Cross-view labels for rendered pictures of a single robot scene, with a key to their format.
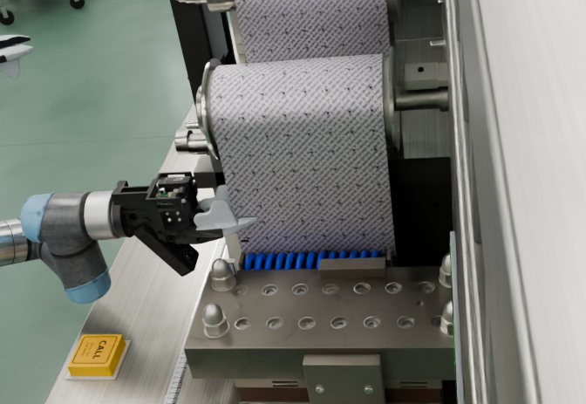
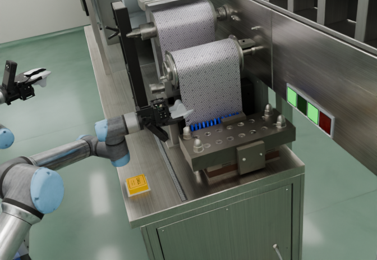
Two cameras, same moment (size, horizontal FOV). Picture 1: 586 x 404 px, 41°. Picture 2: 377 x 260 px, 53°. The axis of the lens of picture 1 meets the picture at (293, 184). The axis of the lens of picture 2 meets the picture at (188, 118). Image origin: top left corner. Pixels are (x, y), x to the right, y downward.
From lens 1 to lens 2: 0.63 m
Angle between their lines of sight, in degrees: 22
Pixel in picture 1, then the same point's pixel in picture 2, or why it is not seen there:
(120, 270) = not seen: hidden behind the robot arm
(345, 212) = (225, 99)
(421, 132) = not seen: hidden behind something
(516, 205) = not seen: outside the picture
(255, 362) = (217, 156)
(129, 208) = (144, 115)
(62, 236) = (116, 135)
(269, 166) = (198, 86)
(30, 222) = (101, 131)
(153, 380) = (166, 185)
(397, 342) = (266, 134)
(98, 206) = (130, 118)
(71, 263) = (119, 146)
